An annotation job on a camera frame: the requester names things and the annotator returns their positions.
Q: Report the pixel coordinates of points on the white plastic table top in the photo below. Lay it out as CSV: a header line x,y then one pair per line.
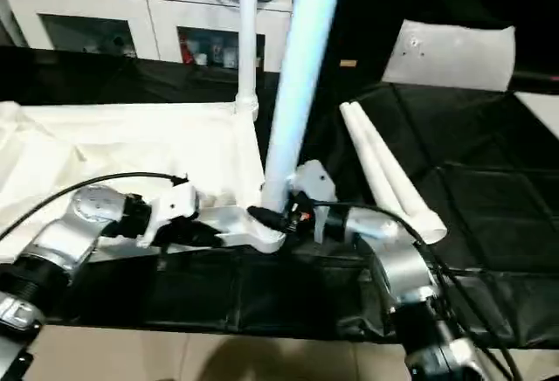
x,y
105,145

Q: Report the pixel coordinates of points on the white plastic table leg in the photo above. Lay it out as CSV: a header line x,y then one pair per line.
x,y
376,167
402,180
301,75
247,31

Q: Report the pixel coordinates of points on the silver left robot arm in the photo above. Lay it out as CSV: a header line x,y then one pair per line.
x,y
61,237

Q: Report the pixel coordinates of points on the small tan label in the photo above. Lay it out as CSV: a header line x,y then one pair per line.
x,y
348,64

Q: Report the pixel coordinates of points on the white cabinet with glass doors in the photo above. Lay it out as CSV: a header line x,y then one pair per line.
x,y
105,10

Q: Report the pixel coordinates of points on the flat white board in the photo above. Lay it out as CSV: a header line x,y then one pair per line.
x,y
541,110

